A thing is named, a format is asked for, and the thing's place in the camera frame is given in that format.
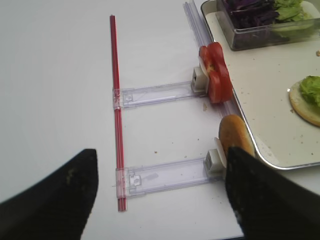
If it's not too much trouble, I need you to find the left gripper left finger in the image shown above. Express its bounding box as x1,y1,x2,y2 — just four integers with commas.
0,149,98,240

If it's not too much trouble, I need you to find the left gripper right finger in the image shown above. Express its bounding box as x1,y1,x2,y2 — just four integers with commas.
225,147,320,240

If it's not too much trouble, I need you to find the green lettuce leaf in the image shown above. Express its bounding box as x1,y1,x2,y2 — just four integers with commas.
299,75,320,107

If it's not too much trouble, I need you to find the front tomato slice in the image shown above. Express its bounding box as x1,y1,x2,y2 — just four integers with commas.
207,64,233,104

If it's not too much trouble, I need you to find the tomato slice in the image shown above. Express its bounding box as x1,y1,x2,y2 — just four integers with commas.
207,64,233,104
199,42,225,74

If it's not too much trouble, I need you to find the white pusher block tomato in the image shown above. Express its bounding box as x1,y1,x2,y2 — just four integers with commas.
191,66,209,95

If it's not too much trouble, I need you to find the rear tomato slice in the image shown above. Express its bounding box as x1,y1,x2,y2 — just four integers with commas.
199,42,225,74

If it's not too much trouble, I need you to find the lettuce remaining in box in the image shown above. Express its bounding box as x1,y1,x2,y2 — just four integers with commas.
273,0,314,39

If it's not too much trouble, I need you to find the white pusher block bun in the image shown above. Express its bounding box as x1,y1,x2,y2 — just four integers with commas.
204,149,227,181

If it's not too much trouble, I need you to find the left clear pusher track lower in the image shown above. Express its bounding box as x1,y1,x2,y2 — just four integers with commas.
115,157,219,199

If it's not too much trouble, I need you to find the clear pusher track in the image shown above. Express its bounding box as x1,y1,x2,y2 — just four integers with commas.
115,157,219,199
113,81,206,110

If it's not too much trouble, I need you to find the upright bun half left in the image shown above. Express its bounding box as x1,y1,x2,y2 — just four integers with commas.
218,114,256,158

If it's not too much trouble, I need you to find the bottom bun half on tray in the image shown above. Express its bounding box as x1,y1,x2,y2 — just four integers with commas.
289,81,320,127

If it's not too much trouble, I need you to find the silver metal tray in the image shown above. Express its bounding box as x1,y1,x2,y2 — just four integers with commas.
200,0,320,170

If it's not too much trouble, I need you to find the left clear pusher track upper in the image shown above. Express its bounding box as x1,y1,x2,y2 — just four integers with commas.
113,81,206,110

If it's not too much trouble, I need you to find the clear plastic salad box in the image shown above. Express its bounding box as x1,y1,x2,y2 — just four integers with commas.
216,0,320,51

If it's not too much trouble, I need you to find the shredded purple cabbage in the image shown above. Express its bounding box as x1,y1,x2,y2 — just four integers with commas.
222,0,279,29

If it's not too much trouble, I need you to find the left red rail strip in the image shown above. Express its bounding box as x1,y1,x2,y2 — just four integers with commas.
109,14,129,213

